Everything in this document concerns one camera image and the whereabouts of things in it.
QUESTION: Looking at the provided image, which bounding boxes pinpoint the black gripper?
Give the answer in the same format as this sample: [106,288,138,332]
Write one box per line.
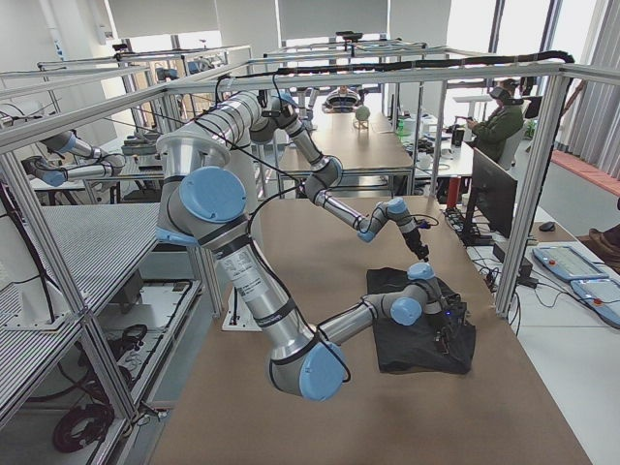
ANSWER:
[405,231,429,263]
[436,301,468,339]

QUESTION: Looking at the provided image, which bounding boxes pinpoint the black graphic t-shirt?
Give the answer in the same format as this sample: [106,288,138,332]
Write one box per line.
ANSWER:
[366,263,476,375]

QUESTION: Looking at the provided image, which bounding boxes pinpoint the black power strip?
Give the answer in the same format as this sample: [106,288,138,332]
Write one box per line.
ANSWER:
[444,207,479,246]

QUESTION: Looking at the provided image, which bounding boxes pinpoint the black Huawei monitor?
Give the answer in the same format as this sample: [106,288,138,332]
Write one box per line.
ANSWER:
[462,148,517,238]

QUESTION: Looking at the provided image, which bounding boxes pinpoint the blue teach pendant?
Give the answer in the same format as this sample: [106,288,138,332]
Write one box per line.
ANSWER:
[571,278,620,329]
[532,246,609,282]

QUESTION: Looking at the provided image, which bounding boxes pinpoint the black computer mouse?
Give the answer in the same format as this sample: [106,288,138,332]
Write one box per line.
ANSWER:
[539,221,556,233]

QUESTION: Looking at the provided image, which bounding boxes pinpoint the person wearing VR headset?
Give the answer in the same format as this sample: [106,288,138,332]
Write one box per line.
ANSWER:
[466,78,524,162]

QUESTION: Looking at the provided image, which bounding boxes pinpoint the seated person background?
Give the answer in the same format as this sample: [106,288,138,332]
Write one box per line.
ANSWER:
[322,85,360,113]

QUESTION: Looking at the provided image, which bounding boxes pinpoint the striped grey work table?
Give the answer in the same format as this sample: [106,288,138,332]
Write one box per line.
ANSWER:
[1,203,158,424]

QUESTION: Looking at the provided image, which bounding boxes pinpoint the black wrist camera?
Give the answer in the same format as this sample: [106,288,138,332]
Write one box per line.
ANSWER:
[416,219,439,229]
[445,301,469,326]

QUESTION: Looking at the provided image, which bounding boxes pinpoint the aluminium frame post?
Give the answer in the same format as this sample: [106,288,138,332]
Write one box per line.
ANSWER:
[495,75,571,320]

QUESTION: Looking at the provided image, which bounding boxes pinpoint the braided black arm cable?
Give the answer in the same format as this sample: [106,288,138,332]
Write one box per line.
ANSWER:
[212,67,355,384]

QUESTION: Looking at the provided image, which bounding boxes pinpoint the overhead black cable conduit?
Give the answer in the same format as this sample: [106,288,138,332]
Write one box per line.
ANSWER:
[270,49,575,78]

